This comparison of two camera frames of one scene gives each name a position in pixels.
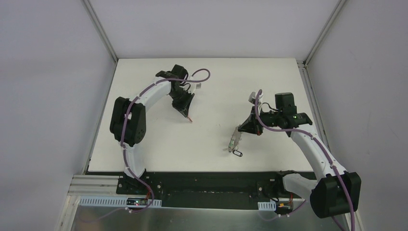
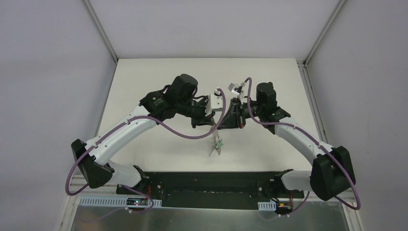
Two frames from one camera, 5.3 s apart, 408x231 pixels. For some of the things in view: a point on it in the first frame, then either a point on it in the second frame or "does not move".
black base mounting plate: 209,189 does not move
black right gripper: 256,122 to 238,115
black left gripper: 182,99 to 204,118
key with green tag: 233,143 to 219,145
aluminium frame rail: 93,185 does not move
